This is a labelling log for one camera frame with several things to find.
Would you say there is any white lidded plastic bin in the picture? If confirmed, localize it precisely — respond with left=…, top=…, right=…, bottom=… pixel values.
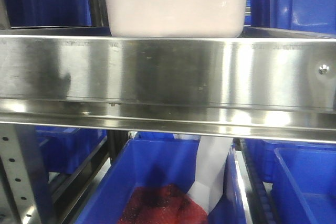
left=106, top=0, right=247, bottom=38

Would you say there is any blue bin with red contents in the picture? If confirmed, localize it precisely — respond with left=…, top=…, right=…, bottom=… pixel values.
left=76, top=136, right=251, bottom=223

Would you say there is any blue bin lower left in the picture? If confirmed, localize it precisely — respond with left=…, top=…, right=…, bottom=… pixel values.
left=35, top=126, right=107, bottom=174

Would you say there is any blue bin lower right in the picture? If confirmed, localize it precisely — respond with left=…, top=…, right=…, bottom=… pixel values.
left=244, top=139, right=335, bottom=223

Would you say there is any blue bin upper right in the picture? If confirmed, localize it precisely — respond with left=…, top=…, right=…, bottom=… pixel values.
left=250, top=0, right=335, bottom=34

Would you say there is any white paper sheet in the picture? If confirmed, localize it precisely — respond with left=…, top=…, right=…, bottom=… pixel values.
left=187, top=136, right=233, bottom=213

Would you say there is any red mesh bag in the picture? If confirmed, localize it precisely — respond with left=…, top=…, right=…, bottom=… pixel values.
left=118, top=184, right=208, bottom=223

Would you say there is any stainless steel shelf rail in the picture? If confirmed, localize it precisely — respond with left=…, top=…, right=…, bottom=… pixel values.
left=1, top=27, right=335, bottom=142

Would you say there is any perforated steel upright post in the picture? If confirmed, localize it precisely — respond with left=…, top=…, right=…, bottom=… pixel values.
left=0, top=124, right=57, bottom=224

